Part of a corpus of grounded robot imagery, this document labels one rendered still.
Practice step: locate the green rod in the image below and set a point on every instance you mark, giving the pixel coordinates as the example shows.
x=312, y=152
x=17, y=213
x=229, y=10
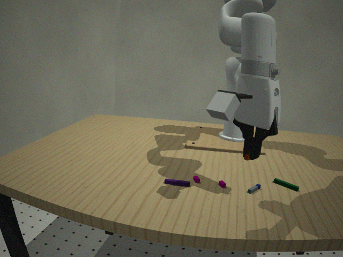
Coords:
x=286, y=184

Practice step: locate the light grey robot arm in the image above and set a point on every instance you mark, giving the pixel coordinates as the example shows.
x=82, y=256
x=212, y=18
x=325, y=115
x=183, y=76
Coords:
x=253, y=35

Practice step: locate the purple rod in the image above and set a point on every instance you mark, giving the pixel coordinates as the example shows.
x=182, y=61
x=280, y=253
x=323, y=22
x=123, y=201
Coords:
x=177, y=182

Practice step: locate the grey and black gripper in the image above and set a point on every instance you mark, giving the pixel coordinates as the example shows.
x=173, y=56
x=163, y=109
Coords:
x=261, y=111

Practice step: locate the magenta rod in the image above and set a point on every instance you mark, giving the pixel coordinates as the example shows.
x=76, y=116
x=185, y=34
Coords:
x=196, y=179
x=222, y=184

